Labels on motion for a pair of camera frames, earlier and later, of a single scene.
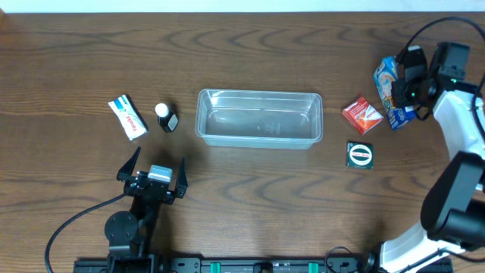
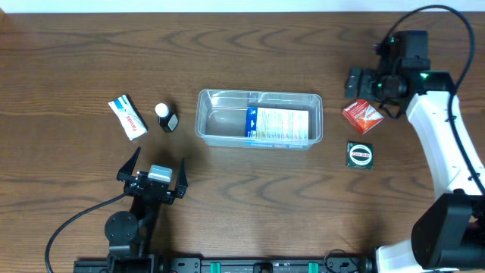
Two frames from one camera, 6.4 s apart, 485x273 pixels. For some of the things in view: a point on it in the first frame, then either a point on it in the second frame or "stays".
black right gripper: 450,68 -> 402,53
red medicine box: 362,115 stays
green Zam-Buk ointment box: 359,156 stays
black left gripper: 148,186 stays
